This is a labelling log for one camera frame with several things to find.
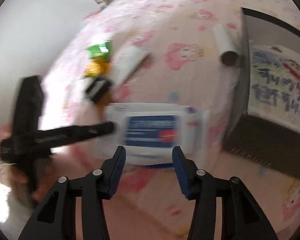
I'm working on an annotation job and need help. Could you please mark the cartoon bead art kit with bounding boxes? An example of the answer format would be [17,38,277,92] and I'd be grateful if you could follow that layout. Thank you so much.
[248,44,300,133]

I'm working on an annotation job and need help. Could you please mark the alcohol wipes pack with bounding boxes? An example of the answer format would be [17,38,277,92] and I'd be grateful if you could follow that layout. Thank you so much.
[93,103,210,167]

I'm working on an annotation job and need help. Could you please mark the white cardboard tube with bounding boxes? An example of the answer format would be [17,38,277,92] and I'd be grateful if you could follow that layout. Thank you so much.
[213,24,239,67]

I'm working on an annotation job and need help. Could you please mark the black cardboard shoe box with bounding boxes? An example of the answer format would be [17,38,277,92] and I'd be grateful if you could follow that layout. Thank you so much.
[223,8,300,180]

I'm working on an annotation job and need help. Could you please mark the small black square frame box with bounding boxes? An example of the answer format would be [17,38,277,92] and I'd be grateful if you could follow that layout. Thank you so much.
[84,76,113,103]

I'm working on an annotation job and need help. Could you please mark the pink cartoon print bedspread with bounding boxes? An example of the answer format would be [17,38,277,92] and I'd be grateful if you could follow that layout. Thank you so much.
[41,0,300,239]

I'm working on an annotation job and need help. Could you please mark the green yellow snack packet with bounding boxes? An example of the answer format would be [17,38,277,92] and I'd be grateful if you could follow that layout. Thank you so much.
[83,41,113,78]

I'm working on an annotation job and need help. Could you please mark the white paper envelope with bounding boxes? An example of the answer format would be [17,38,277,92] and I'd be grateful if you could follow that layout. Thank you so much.
[109,46,149,89]

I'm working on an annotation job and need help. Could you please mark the brown wooden comb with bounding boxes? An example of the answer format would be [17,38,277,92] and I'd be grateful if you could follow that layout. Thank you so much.
[95,91,114,120]

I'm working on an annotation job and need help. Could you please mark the person's left hand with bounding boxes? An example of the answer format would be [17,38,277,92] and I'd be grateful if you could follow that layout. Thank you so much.
[0,158,56,206]

